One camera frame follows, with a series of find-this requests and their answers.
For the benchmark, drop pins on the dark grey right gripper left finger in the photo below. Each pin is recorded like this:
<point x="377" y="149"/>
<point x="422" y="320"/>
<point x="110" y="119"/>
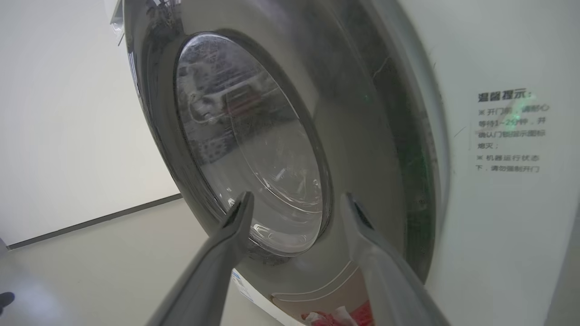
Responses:
<point x="199" y="280"/>

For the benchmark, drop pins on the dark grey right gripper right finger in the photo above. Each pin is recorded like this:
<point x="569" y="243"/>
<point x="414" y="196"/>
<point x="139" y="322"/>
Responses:
<point x="389" y="280"/>

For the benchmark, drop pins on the red and white garment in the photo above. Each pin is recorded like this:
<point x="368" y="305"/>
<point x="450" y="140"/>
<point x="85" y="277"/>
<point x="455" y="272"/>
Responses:
<point x="326" y="318"/>

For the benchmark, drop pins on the dark round washing machine door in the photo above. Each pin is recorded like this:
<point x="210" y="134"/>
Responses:
<point x="353" y="113"/>

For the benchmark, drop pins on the white washing machine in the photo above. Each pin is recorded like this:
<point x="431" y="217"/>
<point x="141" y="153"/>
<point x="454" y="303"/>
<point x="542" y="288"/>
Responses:
<point x="498" y="226"/>

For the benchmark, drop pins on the blue energy label sticker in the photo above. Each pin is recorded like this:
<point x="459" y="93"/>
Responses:
<point x="240" y="283"/>

